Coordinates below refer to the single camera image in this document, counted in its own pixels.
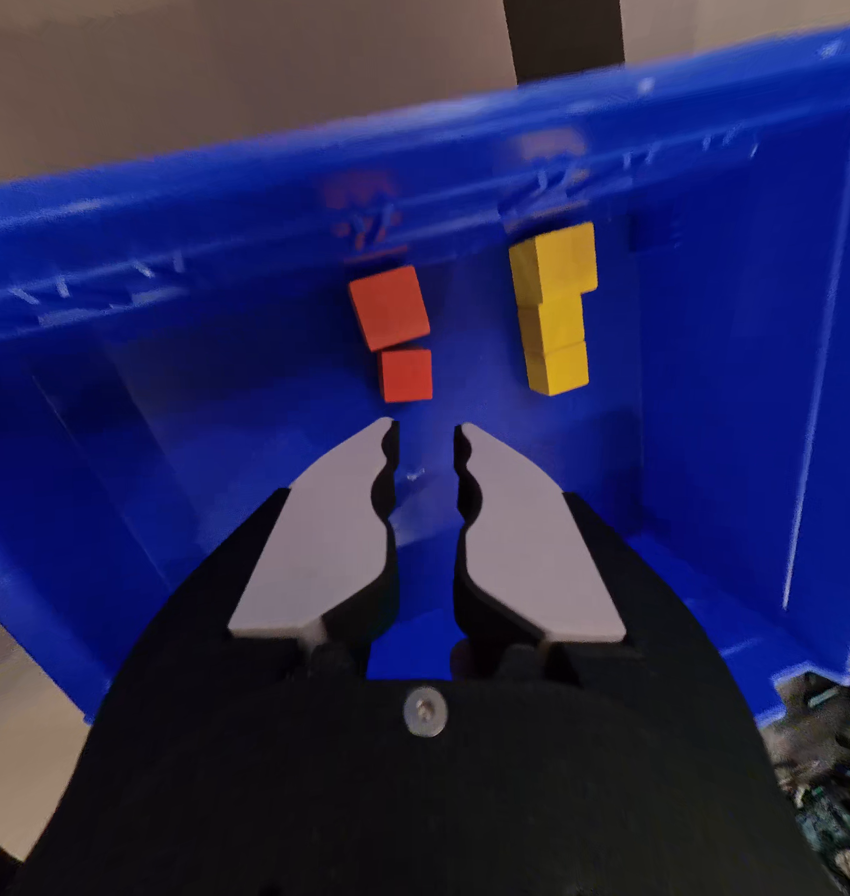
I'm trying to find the black post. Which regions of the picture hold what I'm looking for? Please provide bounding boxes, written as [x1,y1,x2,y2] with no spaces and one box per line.
[503,0,625,88]

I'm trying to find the blue plastic bin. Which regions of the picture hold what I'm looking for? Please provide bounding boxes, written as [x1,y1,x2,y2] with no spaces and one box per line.
[0,21,850,729]

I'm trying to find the dark cluttered parts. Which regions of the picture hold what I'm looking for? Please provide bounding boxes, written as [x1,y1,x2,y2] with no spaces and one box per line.
[761,668,850,896]

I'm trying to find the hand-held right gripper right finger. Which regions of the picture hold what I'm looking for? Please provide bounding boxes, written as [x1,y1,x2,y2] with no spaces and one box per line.
[453,422,627,666]

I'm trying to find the yellow cube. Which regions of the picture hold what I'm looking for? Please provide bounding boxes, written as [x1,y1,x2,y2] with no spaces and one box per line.
[509,223,599,306]
[517,290,585,354]
[525,341,590,397]

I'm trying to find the red cube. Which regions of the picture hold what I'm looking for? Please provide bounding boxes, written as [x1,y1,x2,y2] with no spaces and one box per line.
[377,348,434,404]
[348,265,431,352]

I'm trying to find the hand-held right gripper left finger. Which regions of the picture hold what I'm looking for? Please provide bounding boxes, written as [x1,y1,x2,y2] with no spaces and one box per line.
[227,417,401,662]

